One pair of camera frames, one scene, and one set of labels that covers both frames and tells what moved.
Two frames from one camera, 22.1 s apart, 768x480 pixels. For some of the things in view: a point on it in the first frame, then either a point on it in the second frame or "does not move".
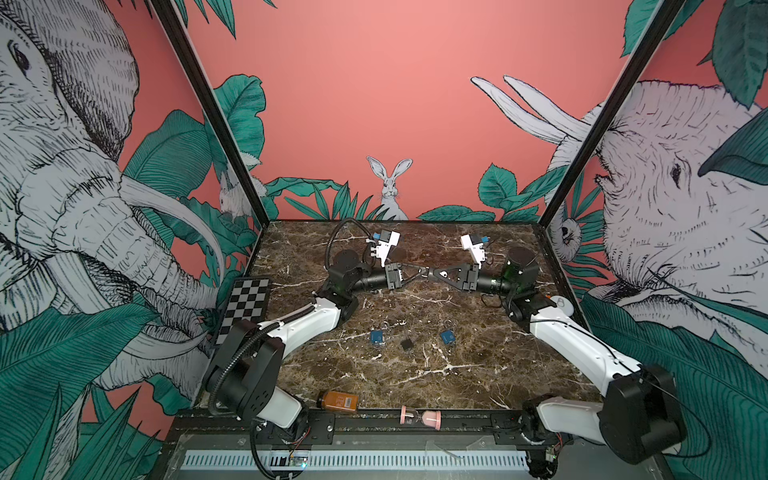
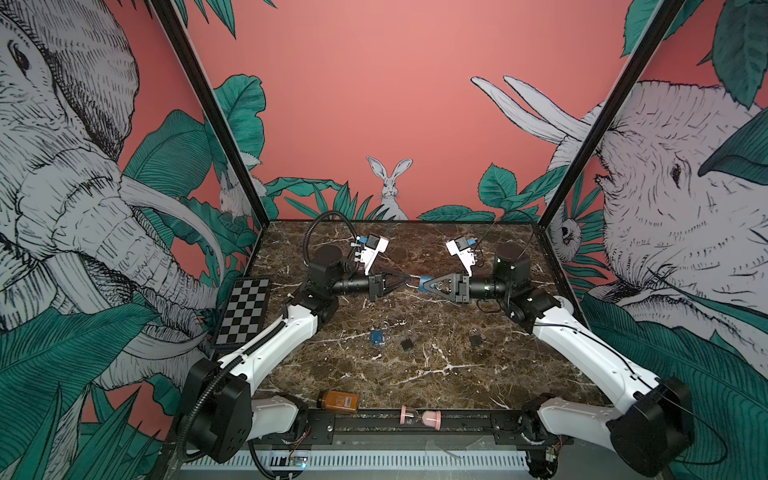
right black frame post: [650, 41] does not move
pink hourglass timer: [431, 418] does not move
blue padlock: [447, 336] → [423, 279]
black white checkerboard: [248, 300] does not move
